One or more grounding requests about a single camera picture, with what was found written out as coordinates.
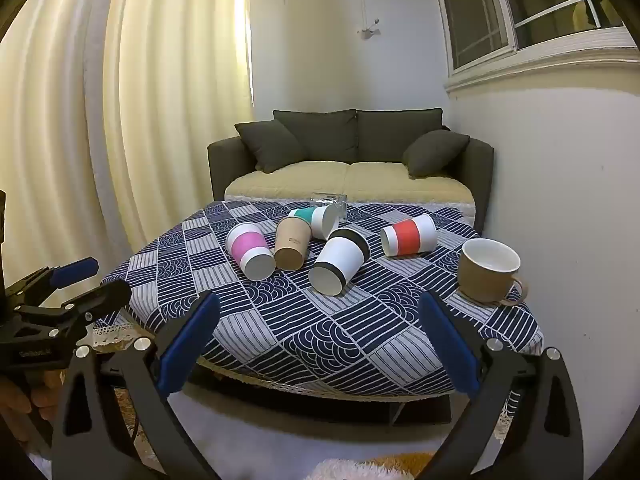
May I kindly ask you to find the shaggy rug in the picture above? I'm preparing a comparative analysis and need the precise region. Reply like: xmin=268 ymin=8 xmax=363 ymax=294
xmin=304 ymin=452 xmax=437 ymax=480

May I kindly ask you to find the teal banded white cup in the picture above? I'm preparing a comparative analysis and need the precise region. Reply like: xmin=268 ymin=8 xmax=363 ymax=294
xmin=288 ymin=204 xmax=342 ymax=241

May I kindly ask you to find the pink banded white cup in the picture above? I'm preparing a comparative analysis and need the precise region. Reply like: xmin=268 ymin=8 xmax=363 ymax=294
xmin=225 ymin=222 xmax=277 ymax=282

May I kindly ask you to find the cream curtain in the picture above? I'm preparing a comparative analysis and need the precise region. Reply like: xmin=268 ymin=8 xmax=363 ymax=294
xmin=0 ymin=0 xmax=256 ymax=311

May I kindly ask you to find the dark grey throw pillow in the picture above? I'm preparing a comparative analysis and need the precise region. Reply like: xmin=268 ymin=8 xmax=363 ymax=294
xmin=234 ymin=119 xmax=309 ymax=175
xmin=402 ymin=129 xmax=471 ymax=179

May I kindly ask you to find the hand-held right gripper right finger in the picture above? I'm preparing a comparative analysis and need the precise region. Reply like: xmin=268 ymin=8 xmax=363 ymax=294
xmin=417 ymin=290 xmax=586 ymax=480

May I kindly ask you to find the dark grey sofa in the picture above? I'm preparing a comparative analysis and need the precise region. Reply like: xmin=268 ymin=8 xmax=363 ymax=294
xmin=207 ymin=107 xmax=496 ymax=235

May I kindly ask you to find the clear glass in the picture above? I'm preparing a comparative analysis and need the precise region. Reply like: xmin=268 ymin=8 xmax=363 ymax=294
xmin=311 ymin=192 xmax=349 ymax=223

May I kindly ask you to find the brown paper cup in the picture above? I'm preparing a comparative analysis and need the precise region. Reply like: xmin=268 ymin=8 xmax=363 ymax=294
xmin=273 ymin=217 xmax=313 ymax=272

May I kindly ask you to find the navy patterned tablecloth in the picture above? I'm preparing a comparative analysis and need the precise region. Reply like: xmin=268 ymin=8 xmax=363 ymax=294
xmin=92 ymin=200 xmax=546 ymax=400

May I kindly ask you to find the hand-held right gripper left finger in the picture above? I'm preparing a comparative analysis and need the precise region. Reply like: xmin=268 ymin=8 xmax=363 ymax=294
xmin=50 ymin=290 xmax=223 ymax=480

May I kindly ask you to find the wall hook with cord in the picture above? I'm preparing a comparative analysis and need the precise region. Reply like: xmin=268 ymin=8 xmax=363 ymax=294
xmin=356 ymin=0 xmax=381 ymax=41

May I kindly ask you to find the red banded white cup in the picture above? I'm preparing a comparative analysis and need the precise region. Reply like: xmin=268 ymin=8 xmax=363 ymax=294
xmin=380 ymin=213 xmax=438 ymax=257

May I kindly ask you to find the dark table frame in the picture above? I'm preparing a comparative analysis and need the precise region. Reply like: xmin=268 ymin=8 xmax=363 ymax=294
xmin=190 ymin=365 xmax=453 ymax=427

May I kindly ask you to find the black banded white cup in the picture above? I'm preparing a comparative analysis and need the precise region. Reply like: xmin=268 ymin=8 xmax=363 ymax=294
xmin=307 ymin=227 xmax=372 ymax=296

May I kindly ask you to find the cream sofa seat cover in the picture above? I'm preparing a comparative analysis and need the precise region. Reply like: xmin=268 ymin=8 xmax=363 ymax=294
xmin=224 ymin=160 xmax=475 ymax=207

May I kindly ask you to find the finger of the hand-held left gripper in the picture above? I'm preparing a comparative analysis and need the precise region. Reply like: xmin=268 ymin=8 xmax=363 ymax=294
xmin=59 ymin=279 xmax=133 ymax=330
xmin=5 ymin=256 xmax=99 ymax=307

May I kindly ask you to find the person's left hand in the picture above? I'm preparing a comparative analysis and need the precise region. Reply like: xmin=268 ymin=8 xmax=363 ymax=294
xmin=0 ymin=367 xmax=66 ymax=453

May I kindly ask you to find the white framed window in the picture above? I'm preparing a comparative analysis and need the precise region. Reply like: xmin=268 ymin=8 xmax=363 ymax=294
xmin=430 ymin=0 xmax=640 ymax=93

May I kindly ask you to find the tan ceramic mug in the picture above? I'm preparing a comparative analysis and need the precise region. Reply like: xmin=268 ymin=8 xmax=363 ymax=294
xmin=457 ymin=238 xmax=530 ymax=307

